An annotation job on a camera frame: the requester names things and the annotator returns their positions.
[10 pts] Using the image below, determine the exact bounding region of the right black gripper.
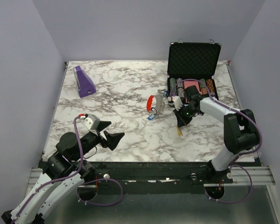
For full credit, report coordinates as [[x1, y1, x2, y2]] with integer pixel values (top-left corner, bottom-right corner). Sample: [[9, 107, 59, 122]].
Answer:
[[173, 104, 198, 127]]

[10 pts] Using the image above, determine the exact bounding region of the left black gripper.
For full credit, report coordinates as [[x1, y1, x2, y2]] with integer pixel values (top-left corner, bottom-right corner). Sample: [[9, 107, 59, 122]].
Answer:
[[73, 120, 125, 161]]

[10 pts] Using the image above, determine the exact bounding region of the yellow tagged key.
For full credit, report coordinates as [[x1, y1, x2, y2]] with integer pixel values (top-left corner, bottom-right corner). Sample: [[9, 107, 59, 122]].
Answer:
[[177, 127, 183, 136]]

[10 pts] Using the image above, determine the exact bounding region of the red keyring with keys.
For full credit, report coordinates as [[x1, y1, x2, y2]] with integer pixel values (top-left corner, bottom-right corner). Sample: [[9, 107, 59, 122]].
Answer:
[[146, 89, 167, 115]]

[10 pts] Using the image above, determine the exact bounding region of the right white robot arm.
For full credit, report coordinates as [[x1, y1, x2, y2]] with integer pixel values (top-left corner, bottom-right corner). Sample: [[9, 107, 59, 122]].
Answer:
[[172, 86, 262, 183]]

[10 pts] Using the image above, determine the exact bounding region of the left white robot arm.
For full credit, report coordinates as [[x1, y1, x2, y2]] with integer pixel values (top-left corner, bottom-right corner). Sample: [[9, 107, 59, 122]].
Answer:
[[1, 118, 125, 224]]

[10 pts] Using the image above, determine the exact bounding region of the blue key tag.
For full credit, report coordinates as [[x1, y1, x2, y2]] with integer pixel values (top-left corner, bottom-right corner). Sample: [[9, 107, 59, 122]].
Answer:
[[147, 113, 157, 120]]

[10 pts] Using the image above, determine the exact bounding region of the pink playing card deck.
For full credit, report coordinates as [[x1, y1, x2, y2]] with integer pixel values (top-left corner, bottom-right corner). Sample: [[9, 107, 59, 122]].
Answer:
[[184, 81, 201, 103]]

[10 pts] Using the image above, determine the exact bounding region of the purple wedge-shaped box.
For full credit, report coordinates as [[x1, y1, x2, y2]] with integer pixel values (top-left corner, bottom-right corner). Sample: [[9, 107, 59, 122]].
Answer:
[[73, 66, 96, 98]]

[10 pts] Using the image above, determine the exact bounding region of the black poker chip case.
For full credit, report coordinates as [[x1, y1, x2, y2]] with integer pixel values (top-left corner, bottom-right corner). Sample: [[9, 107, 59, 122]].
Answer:
[[167, 42, 221, 98]]

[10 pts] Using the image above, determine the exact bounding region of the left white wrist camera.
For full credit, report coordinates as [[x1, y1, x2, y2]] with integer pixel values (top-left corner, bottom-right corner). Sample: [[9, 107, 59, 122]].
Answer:
[[79, 114, 100, 131]]

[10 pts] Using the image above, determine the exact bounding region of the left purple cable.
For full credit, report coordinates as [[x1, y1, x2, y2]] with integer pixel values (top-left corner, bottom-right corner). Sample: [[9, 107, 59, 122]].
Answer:
[[16, 114, 123, 220]]

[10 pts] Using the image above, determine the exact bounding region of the purple cable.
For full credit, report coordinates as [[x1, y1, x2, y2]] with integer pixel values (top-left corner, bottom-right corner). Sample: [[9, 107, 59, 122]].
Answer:
[[16, 114, 123, 220], [169, 78, 263, 204]]

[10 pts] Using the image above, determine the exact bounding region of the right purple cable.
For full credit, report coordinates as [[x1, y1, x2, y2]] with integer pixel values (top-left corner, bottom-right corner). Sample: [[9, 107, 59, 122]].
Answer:
[[169, 78, 263, 204]]

